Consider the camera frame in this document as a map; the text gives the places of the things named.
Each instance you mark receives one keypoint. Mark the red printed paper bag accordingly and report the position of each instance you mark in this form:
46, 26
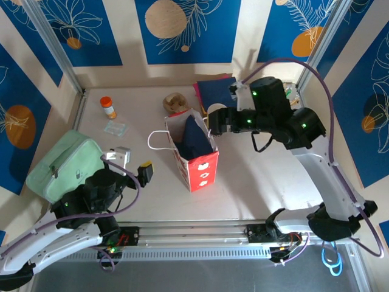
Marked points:
202, 176

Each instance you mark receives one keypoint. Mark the arm base controller board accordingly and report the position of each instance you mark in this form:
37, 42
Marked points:
109, 251
285, 249

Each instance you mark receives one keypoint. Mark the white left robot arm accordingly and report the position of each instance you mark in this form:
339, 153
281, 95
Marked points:
60, 243

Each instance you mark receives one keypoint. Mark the white paper cup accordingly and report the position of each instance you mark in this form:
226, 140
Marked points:
217, 108

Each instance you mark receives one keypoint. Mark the yellow paper napkin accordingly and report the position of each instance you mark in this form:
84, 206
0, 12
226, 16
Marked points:
203, 105

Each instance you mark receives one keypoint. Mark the wooden stirrer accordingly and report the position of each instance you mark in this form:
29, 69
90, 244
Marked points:
294, 98

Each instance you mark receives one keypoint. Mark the pink paper napkin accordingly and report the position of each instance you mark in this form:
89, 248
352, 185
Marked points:
197, 91

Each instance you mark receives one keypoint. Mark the clear plastic packet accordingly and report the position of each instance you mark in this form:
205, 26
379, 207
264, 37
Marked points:
115, 129

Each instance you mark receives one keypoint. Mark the mint green zipper pouch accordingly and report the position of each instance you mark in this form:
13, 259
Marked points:
60, 161

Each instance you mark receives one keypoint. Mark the orange pill bottle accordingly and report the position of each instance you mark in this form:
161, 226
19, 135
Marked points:
108, 107

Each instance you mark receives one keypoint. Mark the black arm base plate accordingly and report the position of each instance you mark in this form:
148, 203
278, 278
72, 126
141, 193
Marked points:
130, 235
255, 234

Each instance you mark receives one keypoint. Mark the aluminium front rail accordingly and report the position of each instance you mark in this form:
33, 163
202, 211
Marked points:
194, 234

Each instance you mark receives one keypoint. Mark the aluminium frame post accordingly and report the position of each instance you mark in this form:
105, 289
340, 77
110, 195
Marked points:
335, 24
50, 39

